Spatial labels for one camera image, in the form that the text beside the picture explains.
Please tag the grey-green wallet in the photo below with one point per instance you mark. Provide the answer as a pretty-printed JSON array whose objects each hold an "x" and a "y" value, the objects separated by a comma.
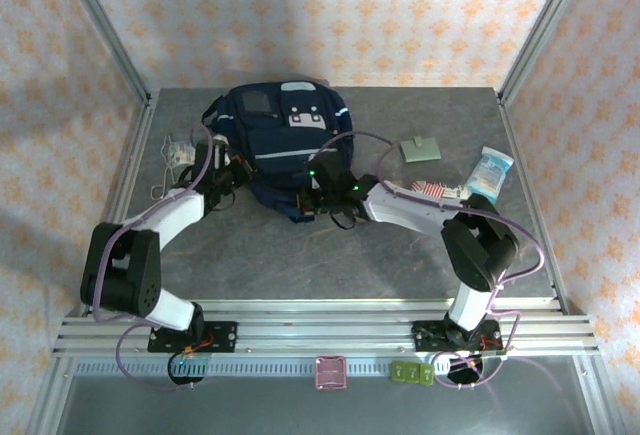
[{"x": 420, "y": 151}]

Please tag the pink square tag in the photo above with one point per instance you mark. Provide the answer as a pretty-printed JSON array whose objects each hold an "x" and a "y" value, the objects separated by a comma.
[{"x": 330, "y": 373}]

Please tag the short aluminium frame post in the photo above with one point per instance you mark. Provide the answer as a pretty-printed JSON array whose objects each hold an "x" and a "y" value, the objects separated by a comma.
[
  {"x": 49, "y": 400},
  {"x": 596, "y": 400}
]

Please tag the red white striped pouch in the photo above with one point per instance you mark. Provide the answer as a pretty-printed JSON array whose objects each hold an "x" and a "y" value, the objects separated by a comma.
[{"x": 430, "y": 189}]

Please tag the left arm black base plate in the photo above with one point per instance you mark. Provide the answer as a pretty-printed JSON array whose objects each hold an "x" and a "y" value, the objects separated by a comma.
[{"x": 222, "y": 337}]

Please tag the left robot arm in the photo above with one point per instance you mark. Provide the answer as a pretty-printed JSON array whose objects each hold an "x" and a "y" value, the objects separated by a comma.
[{"x": 170, "y": 210}]

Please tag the small green circuit board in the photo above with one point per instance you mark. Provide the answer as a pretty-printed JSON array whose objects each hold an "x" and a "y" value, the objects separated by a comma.
[{"x": 192, "y": 361}]

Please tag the grey metal base sheet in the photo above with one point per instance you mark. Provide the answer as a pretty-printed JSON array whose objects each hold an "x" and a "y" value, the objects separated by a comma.
[{"x": 300, "y": 410}]

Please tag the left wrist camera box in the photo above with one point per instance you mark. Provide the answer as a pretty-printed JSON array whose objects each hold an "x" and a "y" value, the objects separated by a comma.
[{"x": 220, "y": 152}]

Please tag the aluminium table side rail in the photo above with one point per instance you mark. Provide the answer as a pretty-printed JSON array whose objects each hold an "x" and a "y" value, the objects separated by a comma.
[
  {"x": 129, "y": 170},
  {"x": 527, "y": 180}
]

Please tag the aluminium mounting rail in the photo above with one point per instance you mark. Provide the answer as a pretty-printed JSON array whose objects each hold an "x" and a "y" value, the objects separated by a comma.
[{"x": 325, "y": 335}]

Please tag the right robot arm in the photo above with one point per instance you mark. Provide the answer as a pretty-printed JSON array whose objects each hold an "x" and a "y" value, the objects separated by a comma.
[{"x": 410, "y": 210}]

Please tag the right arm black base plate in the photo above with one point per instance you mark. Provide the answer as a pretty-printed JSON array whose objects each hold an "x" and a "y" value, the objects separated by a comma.
[{"x": 425, "y": 337}]

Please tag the clear gauze packet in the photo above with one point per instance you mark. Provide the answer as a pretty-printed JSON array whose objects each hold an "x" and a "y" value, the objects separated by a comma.
[{"x": 182, "y": 152}]

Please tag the navy blue student backpack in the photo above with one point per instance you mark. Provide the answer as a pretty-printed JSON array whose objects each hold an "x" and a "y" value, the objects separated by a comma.
[{"x": 280, "y": 140}]

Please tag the blue white tissue pack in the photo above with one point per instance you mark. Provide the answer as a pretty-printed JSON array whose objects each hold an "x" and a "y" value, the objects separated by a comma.
[{"x": 487, "y": 175}]

